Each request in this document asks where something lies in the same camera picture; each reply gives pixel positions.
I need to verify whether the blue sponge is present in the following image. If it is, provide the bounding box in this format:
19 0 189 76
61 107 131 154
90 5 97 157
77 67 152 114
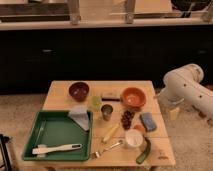
140 112 157 132

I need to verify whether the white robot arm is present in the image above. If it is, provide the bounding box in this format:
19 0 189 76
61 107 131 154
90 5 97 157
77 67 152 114
158 64 213 120

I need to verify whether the dark maroon bowl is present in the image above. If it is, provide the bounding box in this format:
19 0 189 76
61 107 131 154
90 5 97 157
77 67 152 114
69 82 89 102

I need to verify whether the orange-red bowl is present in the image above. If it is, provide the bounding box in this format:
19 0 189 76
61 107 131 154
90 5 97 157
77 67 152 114
121 87 146 108

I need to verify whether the small metal cup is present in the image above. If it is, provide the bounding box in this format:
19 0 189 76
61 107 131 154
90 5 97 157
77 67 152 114
101 104 113 121

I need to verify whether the dark red grape bunch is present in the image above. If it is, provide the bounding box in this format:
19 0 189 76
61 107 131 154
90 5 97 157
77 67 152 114
121 111 135 130

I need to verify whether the grey folded cloth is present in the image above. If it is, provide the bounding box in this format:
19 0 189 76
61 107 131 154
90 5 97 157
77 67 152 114
68 105 90 131

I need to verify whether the wooden table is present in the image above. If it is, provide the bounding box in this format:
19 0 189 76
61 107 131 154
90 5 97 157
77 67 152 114
25 81 175 168

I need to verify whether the orange carrot piece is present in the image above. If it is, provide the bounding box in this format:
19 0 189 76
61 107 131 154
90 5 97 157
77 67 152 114
133 124 146 133

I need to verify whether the white cup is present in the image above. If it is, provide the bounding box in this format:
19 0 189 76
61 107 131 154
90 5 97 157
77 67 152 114
125 129 143 148

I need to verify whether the green plastic tray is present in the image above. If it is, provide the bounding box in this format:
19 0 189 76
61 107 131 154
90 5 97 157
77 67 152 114
22 110 92 161

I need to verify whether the metal fork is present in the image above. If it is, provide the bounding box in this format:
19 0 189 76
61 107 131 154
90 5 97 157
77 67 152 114
90 140 123 159

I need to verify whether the yellow block on floor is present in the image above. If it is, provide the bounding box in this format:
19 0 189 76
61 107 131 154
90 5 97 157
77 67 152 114
169 107 180 121

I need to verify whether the green cucumber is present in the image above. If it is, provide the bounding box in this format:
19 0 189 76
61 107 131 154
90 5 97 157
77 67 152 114
136 138 151 164

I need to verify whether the dark cabinet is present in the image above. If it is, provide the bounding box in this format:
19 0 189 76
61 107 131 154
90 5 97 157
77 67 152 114
0 25 213 94

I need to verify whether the white spatula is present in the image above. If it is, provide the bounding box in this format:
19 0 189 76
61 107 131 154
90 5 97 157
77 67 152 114
32 144 83 154

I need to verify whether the black stand at left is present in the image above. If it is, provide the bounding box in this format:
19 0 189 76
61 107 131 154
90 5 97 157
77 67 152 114
0 134 12 171

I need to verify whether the black handled brush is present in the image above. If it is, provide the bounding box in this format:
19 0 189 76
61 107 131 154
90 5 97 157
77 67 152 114
101 92 120 101

